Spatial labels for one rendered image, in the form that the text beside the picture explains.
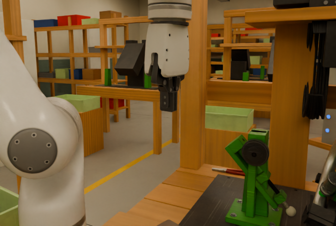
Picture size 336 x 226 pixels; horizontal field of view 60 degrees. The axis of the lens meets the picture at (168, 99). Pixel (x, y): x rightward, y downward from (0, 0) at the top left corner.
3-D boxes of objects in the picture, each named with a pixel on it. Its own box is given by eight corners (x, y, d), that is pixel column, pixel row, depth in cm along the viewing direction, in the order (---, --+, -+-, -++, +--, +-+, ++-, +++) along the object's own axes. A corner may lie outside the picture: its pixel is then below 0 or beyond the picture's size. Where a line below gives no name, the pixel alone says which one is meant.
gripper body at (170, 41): (167, 20, 63) (167, 72, 65) (137, 16, 54) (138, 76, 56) (198, 19, 59) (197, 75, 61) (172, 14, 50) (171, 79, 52)
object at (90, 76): (115, 123, 603) (112, 9, 568) (33, 111, 715) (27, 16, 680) (130, 118, 650) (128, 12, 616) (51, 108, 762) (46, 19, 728)
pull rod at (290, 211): (296, 214, 85) (297, 196, 84) (295, 219, 83) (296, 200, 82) (276, 210, 87) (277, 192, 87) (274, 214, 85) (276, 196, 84)
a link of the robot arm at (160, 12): (164, 10, 62) (164, 25, 63) (139, 5, 55) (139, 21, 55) (200, 8, 58) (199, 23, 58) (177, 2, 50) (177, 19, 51)
